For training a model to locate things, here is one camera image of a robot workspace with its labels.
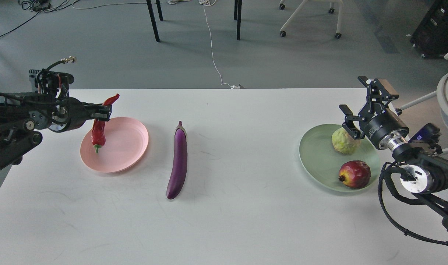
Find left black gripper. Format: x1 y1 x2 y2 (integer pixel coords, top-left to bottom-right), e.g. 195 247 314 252
53 98 112 133

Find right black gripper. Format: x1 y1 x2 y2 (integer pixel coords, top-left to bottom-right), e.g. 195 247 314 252
339 76 410 150

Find red chili pepper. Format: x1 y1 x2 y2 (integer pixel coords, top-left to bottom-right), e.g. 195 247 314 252
91 93 120 153

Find green custard apple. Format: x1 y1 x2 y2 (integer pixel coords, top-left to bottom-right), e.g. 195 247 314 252
331 127 361 154

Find red pomegranate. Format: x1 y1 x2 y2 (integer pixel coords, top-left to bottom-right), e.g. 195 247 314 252
338 160 371 189

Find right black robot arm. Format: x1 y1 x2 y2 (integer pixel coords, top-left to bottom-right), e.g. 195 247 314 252
339 76 448 246

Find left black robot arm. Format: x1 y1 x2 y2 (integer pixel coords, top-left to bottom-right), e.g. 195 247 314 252
0 56 119 171

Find pink plate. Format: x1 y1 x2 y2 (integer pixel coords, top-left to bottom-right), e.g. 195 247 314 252
80 117 149 173

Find green plate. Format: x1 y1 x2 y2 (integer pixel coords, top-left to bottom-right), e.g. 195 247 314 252
299 124 381 193

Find purple eggplant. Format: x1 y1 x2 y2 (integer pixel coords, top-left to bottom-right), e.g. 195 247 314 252
166 121 187 200

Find black equipment case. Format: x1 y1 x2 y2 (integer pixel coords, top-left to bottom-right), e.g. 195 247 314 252
410 0 448 59

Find white chair base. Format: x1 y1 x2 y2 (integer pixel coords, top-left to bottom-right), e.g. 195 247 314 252
279 0 344 39

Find black table legs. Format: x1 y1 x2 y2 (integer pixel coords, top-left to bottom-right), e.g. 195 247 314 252
146 0 243 42

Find black cables on floor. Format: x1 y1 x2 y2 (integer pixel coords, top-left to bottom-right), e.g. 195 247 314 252
0 0 81 43

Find white cable on floor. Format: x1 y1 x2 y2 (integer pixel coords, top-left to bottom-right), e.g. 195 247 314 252
199 0 244 89

